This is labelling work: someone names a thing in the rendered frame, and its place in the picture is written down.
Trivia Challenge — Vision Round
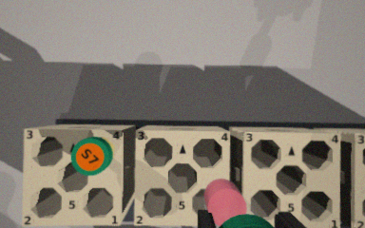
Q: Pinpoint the beige block with holes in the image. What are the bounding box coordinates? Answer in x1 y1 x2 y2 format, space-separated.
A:
314 128 365 228
134 125 231 226
229 126 340 228
22 124 136 226

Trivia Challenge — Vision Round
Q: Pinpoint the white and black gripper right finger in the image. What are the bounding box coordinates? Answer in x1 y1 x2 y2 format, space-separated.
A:
275 212 306 228

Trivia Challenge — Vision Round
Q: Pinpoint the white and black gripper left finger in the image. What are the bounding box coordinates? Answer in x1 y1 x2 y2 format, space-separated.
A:
198 210 216 228

